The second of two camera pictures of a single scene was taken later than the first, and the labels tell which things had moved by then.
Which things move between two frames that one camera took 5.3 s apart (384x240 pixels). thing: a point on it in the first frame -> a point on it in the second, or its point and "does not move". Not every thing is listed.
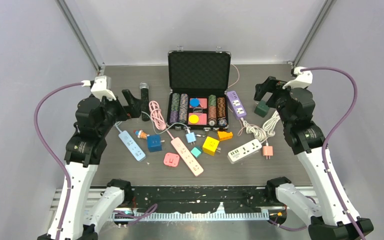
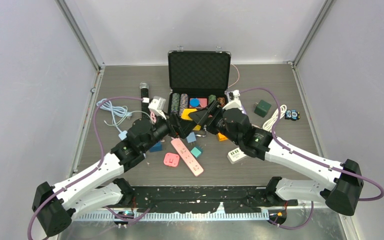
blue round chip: [194, 102] does not move
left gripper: [135, 103] -> [180, 128]
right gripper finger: [271, 81] -> [212, 109]
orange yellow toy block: [223, 135] does not move
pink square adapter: [171, 159] does not move
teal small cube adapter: [197, 151] does not move
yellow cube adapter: [210, 145] -> [185, 115]
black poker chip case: [199, 81] does not move
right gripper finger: [261, 89] -> [201, 118]
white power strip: [244, 151] does not move
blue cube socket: [153, 142] does not move
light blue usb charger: [191, 138] does not move
